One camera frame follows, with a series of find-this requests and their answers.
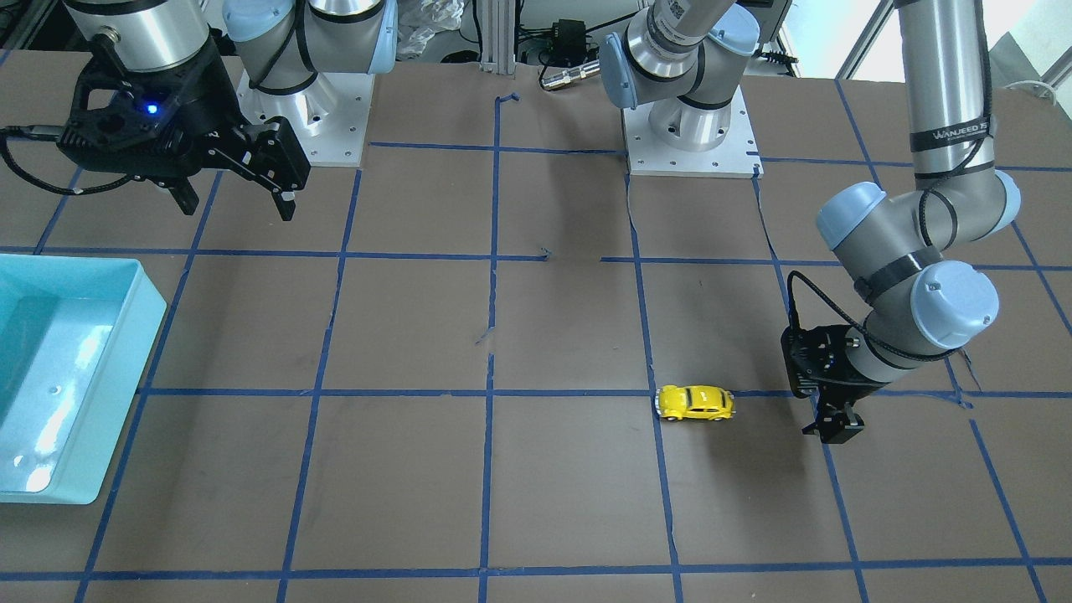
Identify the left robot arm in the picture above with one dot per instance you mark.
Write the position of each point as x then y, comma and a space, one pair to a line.
680, 64

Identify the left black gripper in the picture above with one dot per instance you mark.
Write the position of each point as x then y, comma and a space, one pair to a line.
847, 391

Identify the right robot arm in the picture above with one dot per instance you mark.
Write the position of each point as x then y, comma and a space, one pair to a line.
282, 45

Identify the yellow beetle toy car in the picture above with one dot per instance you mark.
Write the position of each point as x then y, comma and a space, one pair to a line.
701, 402

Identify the light blue plastic bin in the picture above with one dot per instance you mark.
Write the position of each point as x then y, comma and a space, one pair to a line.
76, 333

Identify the aluminium frame post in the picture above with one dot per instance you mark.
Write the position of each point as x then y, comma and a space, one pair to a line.
498, 21

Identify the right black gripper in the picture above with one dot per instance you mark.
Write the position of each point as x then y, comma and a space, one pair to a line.
201, 105

